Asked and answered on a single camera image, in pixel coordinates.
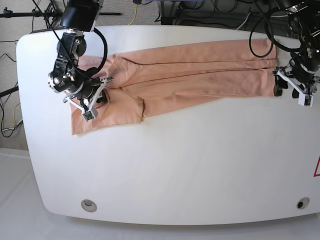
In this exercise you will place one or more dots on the peach pink T-shirt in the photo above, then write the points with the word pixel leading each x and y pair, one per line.
pixel 156 81

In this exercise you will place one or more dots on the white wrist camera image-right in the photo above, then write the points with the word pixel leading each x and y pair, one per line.
pixel 305 100

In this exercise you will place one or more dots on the grey robot base frame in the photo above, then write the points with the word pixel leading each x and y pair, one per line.
pixel 173 12

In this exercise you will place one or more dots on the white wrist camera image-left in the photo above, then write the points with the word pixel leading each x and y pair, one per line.
pixel 89 114

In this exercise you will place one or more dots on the black tripod stand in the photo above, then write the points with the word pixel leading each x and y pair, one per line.
pixel 35 13

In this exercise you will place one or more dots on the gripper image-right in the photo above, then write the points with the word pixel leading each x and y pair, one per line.
pixel 301 75

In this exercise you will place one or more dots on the dark right table grommet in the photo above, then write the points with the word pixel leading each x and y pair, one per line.
pixel 303 203

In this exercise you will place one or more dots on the silver left table grommet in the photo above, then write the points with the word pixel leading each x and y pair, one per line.
pixel 88 206

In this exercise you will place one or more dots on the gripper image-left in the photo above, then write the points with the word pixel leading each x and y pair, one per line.
pixel 90 94

